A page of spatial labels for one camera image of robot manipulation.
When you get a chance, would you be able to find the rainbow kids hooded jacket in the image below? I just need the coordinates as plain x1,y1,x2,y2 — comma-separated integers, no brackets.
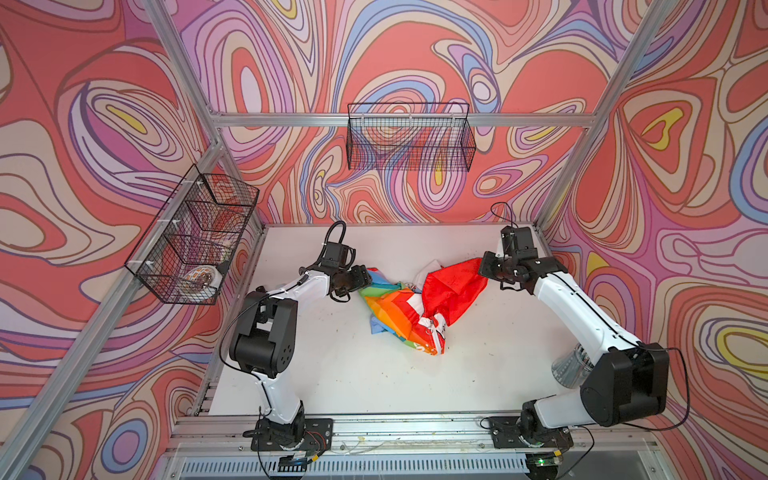
360,258,488,356

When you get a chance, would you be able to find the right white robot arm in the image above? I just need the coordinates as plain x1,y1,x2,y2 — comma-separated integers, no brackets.
479,225,670,435

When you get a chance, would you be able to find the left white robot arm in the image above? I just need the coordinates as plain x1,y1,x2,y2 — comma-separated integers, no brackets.
228,241,372,426

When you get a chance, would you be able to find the clear cup of pencils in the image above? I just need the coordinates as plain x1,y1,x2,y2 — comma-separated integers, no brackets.
551,344,594,389

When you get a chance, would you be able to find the round tin in basket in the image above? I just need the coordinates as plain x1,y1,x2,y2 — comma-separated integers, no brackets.
179,265,221,298

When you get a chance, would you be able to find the black wire basket back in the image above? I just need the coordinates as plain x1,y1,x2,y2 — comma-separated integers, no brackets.
346,100,477,173

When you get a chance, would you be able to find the black wire basket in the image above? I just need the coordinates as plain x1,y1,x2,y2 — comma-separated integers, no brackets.
346,100,477,173
124,166,260,305

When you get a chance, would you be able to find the black wire basket left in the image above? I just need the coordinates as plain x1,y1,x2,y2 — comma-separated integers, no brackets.
124,166,260,305

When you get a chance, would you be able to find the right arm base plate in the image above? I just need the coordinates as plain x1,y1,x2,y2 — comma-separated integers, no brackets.
479,412,573,451

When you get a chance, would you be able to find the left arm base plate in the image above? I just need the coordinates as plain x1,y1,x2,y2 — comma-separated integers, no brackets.
242,417,334,453

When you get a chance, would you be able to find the aluminium cage frame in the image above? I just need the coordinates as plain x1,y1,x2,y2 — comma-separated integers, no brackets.
0,0,768,480

